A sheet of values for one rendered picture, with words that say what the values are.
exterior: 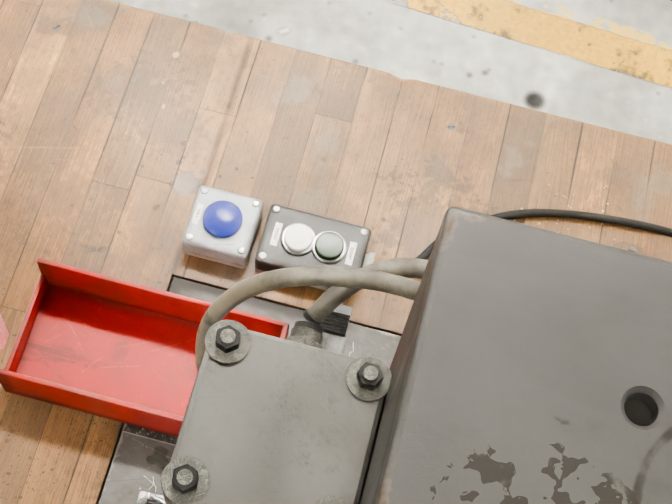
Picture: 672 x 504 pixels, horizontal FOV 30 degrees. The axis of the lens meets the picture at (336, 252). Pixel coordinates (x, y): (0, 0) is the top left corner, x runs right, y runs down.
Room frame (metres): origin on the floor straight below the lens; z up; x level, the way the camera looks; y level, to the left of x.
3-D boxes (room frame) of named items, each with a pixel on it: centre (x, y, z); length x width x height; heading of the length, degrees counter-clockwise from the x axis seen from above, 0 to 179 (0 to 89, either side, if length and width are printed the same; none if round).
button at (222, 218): (0.53, 0.12, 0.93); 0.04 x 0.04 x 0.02
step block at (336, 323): (0.41, -0.01, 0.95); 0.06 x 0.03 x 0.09; 176
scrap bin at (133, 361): (0.38, 0.16, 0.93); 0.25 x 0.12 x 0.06; 86
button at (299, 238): (0.53, 0.04, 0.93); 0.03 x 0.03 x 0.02
